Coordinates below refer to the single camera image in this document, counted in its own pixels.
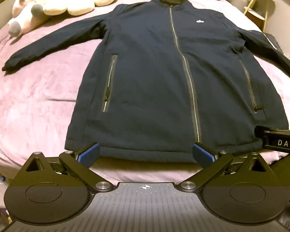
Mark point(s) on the purple plush blanket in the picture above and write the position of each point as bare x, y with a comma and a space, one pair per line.
38, 101

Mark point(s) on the pink long bunny plush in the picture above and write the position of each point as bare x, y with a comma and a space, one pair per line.
26, 14

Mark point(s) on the navy zip jacket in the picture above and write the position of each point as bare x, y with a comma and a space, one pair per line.
154, 77

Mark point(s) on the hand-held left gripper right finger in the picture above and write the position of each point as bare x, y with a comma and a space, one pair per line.
203, 155

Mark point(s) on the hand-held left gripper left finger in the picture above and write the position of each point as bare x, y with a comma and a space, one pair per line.
88, 155

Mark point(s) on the yellow side table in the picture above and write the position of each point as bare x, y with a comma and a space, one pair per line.
258, 7

